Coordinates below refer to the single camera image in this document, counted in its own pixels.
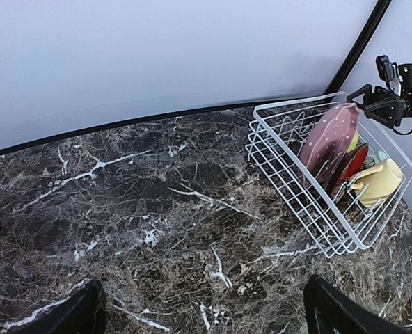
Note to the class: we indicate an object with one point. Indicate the lime green cup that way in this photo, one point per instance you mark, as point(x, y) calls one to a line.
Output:
point(354, 143)

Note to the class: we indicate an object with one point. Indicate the small red flower plate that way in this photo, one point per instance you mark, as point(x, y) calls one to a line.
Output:
point(349, 165)

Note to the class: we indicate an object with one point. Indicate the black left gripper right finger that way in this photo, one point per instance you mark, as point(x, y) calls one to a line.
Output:
point(329, 311)

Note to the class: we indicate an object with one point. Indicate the white wire dish rack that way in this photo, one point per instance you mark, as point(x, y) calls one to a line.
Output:
point(277, 134)

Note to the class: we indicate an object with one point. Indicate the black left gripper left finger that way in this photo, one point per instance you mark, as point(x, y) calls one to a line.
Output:
point(83, 312)

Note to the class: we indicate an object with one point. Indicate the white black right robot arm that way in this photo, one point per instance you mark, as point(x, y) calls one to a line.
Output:
point(405, 70)

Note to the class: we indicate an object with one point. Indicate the pale green glass cup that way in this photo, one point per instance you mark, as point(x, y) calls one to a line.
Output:
point(374, 157)

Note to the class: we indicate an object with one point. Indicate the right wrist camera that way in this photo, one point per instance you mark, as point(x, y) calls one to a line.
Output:
point(389, 74)

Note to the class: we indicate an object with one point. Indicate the right black frame post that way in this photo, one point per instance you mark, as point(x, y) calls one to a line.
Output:
point(359, 46)

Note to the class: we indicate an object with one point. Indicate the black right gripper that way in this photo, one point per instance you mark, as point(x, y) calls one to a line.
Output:
point(379, 104)

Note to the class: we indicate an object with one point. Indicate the pale yellow mug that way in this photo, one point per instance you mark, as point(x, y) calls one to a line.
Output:
point(375, 185)

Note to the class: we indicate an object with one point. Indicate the pink dotted bowl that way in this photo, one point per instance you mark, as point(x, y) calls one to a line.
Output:
point(329, 140)

